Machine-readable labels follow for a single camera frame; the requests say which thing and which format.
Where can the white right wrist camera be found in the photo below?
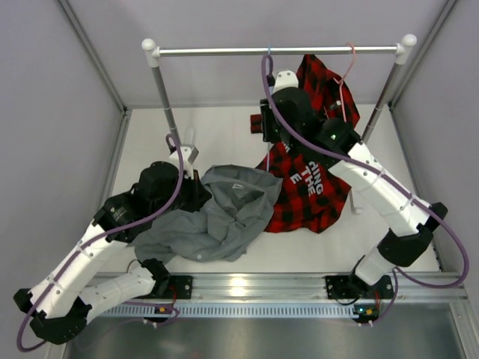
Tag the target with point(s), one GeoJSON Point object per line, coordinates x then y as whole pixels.
{"type": "Point", "coordinates": [285, 79]}

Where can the red black plaid shirt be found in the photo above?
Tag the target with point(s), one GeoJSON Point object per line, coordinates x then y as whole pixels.
{"type": "Point", "coordinates": [310, 197]}

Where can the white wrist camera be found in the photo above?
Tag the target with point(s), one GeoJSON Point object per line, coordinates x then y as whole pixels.
{"type": "Point", "coordinates": [285, 79]}
{"type": "Point", "coordinates": [185, 156]}

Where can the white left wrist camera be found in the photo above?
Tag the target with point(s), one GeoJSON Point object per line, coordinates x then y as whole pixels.
{"type": "Point", "coordinates": [185, 156]}

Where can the slotted grey cable duct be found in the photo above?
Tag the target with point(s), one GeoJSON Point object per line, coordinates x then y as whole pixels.
{"type": "Point", "coordinates": [243, 311]}

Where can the pink wire hanger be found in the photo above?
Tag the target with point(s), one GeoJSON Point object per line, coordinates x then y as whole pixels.
{"type": "Point", "coordinates": [338, 101]}

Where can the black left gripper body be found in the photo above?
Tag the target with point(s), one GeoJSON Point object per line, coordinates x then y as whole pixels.
{"type": "Point", "coordinates": [188, 194]}

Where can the grey button shirt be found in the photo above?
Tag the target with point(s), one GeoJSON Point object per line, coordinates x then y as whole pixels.
{"type": "Point", "coordinates": [239, 210]}

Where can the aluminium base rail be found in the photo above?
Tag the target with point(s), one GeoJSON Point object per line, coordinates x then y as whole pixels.
{"type": "Point", "coordinates": [300, 287]}

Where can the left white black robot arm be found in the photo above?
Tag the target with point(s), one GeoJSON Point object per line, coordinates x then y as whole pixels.
{"type": "Point", "coordinates": [60, 307]}

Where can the silver clothes rack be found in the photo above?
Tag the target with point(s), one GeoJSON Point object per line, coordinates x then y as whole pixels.
{"type": "Point", "coordinates": [153, 54]}

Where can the blue wire hanger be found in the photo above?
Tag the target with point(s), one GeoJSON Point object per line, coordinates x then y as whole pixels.
{"type": "Point", "coordinates": [271, 83]}

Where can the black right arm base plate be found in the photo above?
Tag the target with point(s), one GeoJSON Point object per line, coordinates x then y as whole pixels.
{"type": "Point", "coordinates": [347, 286]}

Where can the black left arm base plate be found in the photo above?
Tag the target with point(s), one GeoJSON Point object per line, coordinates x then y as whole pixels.
{"type": "Point", "coordinates": [179, 287]}

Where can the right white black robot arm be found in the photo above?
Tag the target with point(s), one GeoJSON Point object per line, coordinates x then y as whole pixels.
{"type": "Point", "coordinates": [412, 221]}

